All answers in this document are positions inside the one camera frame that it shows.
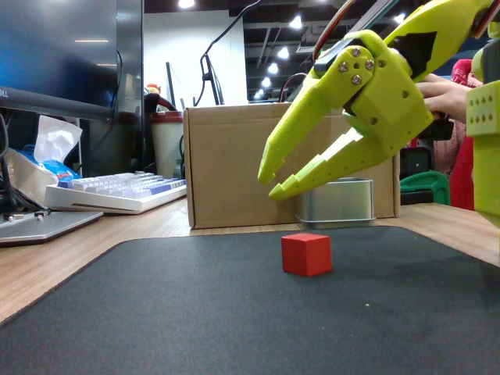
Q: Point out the lime green gripper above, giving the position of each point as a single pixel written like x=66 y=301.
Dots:
x=384 y=105

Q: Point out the red cube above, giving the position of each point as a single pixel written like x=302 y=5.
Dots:
x=306 y=254

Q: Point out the lime green robot arm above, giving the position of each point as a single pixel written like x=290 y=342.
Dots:
x=449 y=19

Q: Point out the rectangular metal tin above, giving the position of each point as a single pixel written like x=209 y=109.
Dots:
x=340 y=199

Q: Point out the person's bare hand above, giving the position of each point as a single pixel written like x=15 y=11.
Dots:
x=445 y=95

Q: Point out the brown cardboard box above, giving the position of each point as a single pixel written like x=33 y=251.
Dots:
x=226 y=164

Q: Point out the black box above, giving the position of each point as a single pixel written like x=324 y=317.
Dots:
x=415 y=162

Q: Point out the green plastic object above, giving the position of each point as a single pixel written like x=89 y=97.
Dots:
x=426 y=187

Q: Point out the white cup with red lid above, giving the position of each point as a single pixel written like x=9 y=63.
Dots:
x=168 y=144

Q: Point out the person in red clothing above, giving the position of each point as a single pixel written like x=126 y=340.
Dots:
x=463 y=172

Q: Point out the small orange toy figure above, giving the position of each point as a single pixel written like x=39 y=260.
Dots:
x=153 y=89

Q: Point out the black mouse mat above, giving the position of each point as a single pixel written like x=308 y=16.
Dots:
x=234 y=312

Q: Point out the white and blue keyboard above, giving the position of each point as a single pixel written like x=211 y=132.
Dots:
x=117 y=191

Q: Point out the blue tissue pack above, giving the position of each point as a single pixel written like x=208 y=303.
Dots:
x=54 y=156

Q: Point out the black Dell monitor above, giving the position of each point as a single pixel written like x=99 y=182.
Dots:
x=58 y=51

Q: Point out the silver monitor stand base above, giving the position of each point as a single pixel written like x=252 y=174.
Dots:
x=43 y=228

